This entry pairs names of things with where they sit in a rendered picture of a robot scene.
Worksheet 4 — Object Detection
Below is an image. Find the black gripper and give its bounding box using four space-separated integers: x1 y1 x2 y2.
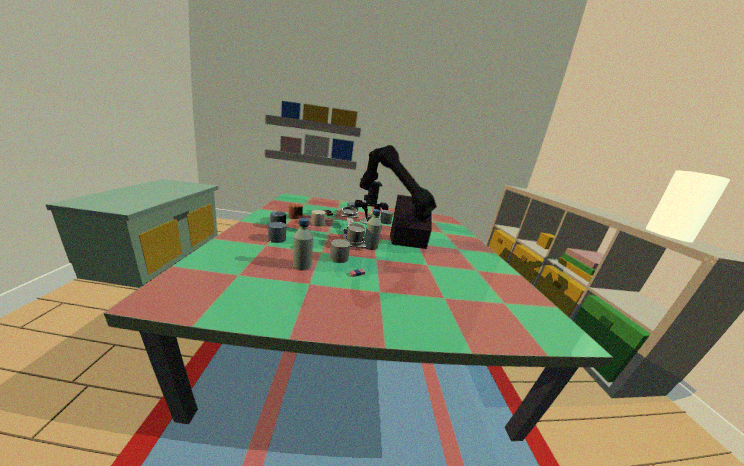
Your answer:
355 192 389 219

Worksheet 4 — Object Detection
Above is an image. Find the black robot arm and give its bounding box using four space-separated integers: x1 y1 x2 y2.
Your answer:
360 145 436 222

